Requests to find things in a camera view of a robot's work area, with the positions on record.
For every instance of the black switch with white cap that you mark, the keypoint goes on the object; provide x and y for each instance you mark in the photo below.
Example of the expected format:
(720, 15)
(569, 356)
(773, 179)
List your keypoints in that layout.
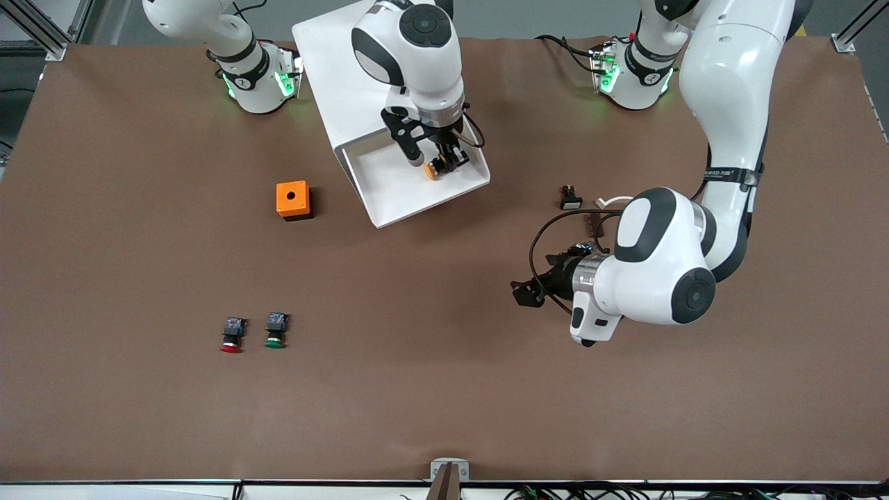
(570, 198)

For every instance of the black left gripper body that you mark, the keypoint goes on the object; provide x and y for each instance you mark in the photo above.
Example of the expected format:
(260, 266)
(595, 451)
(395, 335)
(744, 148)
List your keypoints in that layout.
(558, 278)

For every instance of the yellow push button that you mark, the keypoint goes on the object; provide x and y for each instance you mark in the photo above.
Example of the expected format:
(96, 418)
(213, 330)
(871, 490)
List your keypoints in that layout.
(432, 169)

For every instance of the white drawer cabinet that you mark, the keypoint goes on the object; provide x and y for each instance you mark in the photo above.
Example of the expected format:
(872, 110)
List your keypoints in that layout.
(326, 62)

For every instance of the white curved plastic bracket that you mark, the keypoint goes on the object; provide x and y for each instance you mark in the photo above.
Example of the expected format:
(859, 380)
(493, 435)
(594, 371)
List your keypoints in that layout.
(611, 200)

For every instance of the aluminium frame profile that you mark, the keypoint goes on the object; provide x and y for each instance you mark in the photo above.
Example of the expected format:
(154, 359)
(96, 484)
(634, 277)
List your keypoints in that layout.
(35, 28)
(851, 31)

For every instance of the orange button enclosure box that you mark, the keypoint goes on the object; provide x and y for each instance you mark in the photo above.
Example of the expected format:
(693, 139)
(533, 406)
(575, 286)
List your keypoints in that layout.
(293, 199)

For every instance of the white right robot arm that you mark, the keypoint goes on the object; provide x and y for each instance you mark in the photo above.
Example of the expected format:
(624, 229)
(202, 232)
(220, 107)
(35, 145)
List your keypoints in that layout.
(417, 62)

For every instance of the green push button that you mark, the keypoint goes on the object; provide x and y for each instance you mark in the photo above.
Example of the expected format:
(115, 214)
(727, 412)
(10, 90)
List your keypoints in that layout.
(276, 330)

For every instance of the brown terminal block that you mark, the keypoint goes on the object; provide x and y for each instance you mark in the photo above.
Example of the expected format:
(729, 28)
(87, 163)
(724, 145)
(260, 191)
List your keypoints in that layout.
(594, 222)

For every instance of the red push button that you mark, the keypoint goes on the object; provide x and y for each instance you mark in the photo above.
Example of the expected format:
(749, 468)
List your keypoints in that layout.
(232, 335)

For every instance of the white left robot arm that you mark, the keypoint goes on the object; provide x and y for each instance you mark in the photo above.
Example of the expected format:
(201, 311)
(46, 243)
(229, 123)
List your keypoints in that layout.
(729, 104)

